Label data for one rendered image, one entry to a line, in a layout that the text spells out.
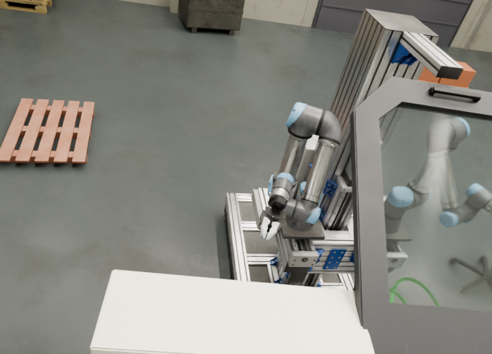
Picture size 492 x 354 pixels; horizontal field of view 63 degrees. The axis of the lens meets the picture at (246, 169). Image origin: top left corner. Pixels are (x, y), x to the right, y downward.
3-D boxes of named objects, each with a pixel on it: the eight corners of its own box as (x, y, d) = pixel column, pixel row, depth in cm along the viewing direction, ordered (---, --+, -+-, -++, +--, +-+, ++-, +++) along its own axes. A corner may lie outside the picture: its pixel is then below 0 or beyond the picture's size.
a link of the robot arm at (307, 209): (348, 121, 178) (314, 225, 174) (324, 113, 180) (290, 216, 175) (352, 114, 167) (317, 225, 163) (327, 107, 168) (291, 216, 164)
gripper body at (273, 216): (274, 235, 151) (282, 213, 160) (282, 221, 145) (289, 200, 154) (256, 227, 151) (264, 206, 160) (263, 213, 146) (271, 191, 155)
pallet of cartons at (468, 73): (403, 87, 637) (414, 63, 612) (386, 66, 697) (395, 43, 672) (466, 95, 657) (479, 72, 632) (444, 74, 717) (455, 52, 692)
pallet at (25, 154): (24, 104, 419) (22, 96, 413) (99, 110, 437) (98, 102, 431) (-9, 168, 340) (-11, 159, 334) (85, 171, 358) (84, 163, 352)
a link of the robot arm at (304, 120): (291, 210, 198) (323, 117, 165) (263, 200, 200) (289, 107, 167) (296, 195, 208) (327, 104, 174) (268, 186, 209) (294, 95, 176)
